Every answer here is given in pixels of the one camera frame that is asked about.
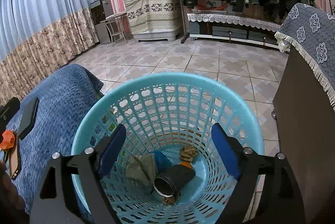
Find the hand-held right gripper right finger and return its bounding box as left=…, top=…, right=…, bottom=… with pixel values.
left=211, top=122, right=307, bottom=224

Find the black ribbed cylinder cup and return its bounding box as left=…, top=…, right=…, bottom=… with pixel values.
left=154, top=163, right=196, bottom=197

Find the blue floral curtain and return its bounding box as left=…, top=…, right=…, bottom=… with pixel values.
left=0, top=0, right=100, bottom=107

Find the orange plastic bag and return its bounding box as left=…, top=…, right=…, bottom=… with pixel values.
left=0, top=130, right=15, bottom=150

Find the blue knitted blanket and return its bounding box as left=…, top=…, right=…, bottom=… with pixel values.
left=0, top=64, right=105, bottom=224

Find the white lace cloth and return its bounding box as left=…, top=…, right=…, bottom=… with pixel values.
left=187, top=13, right=284, bottom=33

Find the person's left hand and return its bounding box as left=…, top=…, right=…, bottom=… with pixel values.
left=0, top=160, right=27, bottom=216

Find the light blue plastic basket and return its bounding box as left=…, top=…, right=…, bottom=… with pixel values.
left=71, top=72, right=265, bottom=224

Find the dark wooden cabinet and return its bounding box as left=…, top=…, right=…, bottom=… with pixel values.
left=272, top=43, right=335, bottom=224

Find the grey water dispenser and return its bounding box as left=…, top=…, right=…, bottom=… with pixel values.
left=89, top=0, right=114, bottom=44

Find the blue plastic bag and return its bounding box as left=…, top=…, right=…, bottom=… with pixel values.
left=149, top=151, right=172, bottom=172

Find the blue fringed patterned cloth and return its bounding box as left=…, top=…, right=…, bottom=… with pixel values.
left=274, top=3, right=335, bottom=112

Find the brown phone case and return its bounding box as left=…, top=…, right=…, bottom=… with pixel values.
left=6, top=132, right=22, bottom=180

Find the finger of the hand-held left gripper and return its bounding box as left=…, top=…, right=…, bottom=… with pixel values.
left=0, top=97, right=21, bottom=133

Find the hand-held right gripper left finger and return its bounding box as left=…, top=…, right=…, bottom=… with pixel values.
left=29, top=123, right=127, bottom=224

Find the black wallet case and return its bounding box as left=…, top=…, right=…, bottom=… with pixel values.
left=17, top=97, right=40, bottom=140

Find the low tv cabinet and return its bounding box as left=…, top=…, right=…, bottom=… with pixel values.
left=187, top=13, right=286, bottom=50

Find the olive cloth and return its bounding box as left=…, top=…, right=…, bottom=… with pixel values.
left=179, top=145, right=198, bottom=162

